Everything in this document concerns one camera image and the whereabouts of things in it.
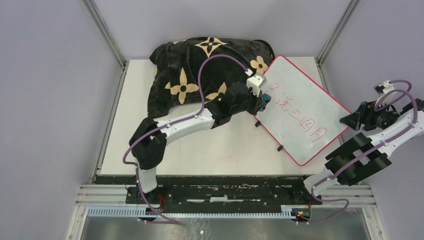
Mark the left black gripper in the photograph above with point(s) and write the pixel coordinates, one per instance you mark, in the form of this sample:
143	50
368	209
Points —
258	102

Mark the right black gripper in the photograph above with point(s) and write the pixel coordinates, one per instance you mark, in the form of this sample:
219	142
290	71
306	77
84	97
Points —
364	115

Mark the blue whiteboard eraser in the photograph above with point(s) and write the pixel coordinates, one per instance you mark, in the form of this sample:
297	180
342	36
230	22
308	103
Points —
265	99

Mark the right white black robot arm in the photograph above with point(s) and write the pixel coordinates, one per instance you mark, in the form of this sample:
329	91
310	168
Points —
363	156

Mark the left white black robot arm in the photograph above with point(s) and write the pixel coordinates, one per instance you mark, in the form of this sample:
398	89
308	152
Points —
150	139

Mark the pink framed whiteboard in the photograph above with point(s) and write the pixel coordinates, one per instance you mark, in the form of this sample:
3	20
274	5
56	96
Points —
301	116

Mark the lower black board stopper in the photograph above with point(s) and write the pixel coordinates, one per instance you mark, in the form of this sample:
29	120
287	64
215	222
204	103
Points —
280	148

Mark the black floral plush blanket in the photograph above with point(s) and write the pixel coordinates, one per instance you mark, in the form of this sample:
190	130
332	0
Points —
202	67

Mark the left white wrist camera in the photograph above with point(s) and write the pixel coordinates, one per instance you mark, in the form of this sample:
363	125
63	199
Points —
255	82

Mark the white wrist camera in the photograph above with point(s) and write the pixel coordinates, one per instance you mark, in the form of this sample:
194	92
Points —
255	82
384	87

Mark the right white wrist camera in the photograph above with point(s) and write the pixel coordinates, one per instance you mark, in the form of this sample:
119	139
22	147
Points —
384	87

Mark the right aluminium frame post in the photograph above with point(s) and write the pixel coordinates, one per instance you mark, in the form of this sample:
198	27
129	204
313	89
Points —
334	36

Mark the aluminium frame post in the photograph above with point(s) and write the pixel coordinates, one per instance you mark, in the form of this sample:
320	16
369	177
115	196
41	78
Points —
101	25
334	36

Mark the left aluminium frame post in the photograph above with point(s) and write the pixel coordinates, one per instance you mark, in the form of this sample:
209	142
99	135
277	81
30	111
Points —
101	25

